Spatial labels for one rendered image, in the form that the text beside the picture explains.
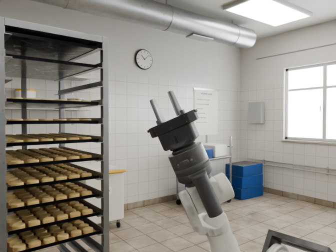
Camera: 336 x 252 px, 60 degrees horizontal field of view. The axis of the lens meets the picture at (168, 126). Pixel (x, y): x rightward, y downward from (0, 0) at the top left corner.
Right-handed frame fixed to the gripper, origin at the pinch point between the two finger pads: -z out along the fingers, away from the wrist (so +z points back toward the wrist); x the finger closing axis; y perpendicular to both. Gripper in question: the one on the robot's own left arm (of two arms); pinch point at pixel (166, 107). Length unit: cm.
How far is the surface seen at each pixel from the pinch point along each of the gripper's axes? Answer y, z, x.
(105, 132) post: -60, -3, -52
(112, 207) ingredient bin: -250, 79, -195
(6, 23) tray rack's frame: -31, -57, -56
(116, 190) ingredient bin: -257, 61, -184
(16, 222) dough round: -30, 18, -93
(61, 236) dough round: -40, 33, -83
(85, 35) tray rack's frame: -58, -47, -39
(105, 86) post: -63, -23, -43
